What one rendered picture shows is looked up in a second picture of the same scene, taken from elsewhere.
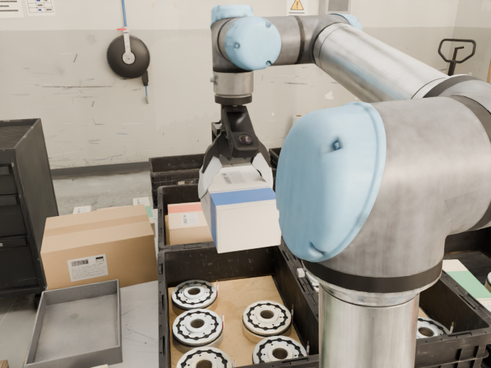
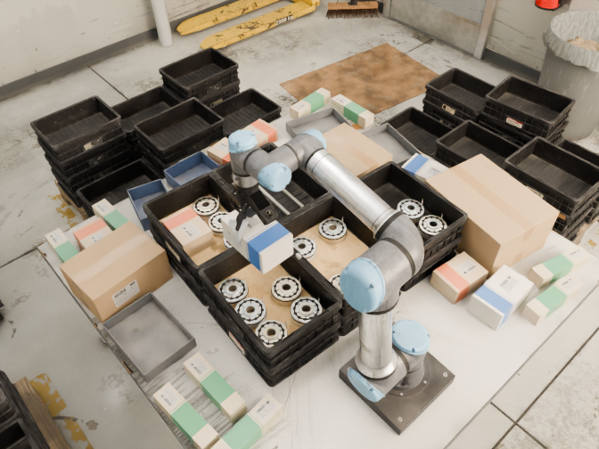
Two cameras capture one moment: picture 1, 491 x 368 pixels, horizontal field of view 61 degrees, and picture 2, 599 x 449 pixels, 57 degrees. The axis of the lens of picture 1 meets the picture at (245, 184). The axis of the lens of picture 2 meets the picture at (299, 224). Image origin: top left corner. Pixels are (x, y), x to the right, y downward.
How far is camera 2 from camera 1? 102 cm
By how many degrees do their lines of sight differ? 32
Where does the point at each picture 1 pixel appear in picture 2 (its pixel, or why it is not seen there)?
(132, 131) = not seen: outside the picture
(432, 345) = not seen: hidden behind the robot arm
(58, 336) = (138, 347)
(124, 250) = (148, 270)
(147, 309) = (184, 304)
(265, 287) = not seen: hidden behind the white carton
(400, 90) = (368, 216)
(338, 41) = (324, 171)
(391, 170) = (386, 287)
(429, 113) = (391, 260)
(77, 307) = (131, 322)
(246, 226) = (276, 255)
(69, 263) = (113, 297)
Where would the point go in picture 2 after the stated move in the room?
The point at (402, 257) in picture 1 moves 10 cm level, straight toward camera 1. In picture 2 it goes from (390, 303) to (398, 340)
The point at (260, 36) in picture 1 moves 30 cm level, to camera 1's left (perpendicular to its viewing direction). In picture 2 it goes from (282, 176) to (168, 216)
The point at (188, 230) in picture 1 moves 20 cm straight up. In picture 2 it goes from (196, 240) to (186, 200)
